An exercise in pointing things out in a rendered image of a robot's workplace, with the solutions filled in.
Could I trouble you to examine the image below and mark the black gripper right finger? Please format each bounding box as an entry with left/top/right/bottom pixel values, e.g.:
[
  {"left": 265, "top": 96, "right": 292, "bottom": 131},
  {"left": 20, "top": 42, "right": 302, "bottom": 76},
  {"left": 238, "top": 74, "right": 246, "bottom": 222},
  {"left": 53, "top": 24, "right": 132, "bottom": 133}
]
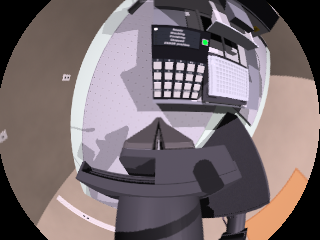
[{"left": 159, "top": 117, "right": 195, "bottom": 150}]

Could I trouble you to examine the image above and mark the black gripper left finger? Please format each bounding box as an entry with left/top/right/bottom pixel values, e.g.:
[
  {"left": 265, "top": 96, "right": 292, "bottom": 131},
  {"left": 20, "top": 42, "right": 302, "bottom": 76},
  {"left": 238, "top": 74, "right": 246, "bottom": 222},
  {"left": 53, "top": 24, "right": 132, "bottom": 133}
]
[{"left": 122, "top": 117, "right": 159, "bottom": 150}]

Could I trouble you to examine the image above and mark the white microplate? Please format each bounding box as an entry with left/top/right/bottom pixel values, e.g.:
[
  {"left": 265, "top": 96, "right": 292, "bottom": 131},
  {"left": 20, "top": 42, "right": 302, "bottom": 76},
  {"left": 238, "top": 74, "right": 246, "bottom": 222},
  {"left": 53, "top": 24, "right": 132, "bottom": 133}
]
[{"left": 208, "top": 55, "right": 249, "bottom": 101}]

